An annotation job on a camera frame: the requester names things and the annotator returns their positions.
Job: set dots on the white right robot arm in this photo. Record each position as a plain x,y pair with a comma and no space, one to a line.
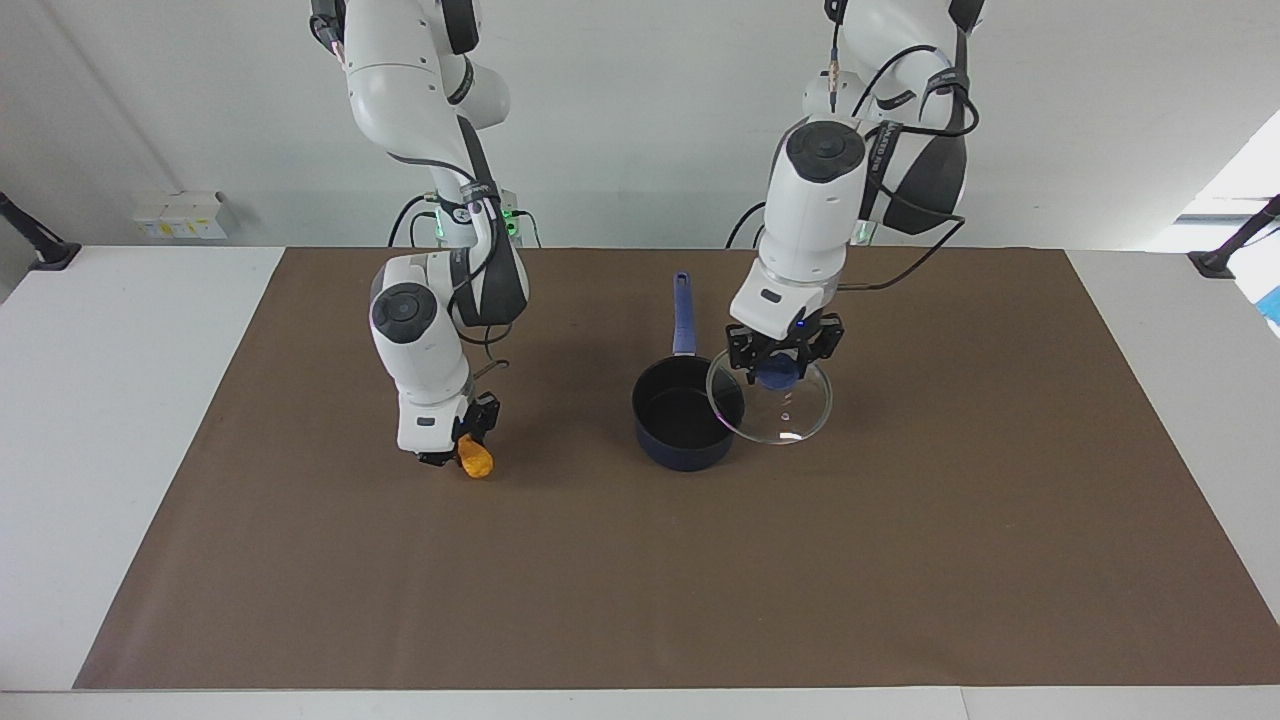
420,350

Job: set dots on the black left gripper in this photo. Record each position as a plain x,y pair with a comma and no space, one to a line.
780,348

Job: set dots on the yellow toy corn cob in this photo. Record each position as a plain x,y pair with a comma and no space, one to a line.
477,460

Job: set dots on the glass lid with purple knob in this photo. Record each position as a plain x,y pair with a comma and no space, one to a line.
790,415

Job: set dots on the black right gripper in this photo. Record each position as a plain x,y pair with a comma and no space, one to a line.
460,425

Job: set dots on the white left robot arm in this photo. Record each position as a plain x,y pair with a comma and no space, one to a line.
815,220

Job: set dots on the brown table mat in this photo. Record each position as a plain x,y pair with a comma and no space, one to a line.
600,580

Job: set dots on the white wall socket box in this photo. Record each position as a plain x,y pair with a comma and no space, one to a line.
180,216

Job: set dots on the black camera stand clamp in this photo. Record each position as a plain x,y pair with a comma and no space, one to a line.
1225,255
45,250

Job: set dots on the blue object at table edge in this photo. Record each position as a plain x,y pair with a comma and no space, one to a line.
1272,305

